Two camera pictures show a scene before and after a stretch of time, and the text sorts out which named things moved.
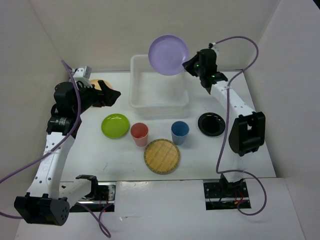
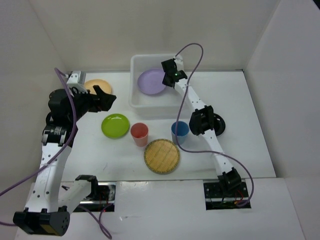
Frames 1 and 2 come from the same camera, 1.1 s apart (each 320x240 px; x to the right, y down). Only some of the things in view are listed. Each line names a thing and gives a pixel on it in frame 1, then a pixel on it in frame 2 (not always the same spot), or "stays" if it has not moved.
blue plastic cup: (179, 130) stays
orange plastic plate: (97, 85) stays
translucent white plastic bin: (153, 95) stays
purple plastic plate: (166, 54) -> (150, 81)
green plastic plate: (115, 126) stays
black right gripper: (189, 65) -> (164, 81)
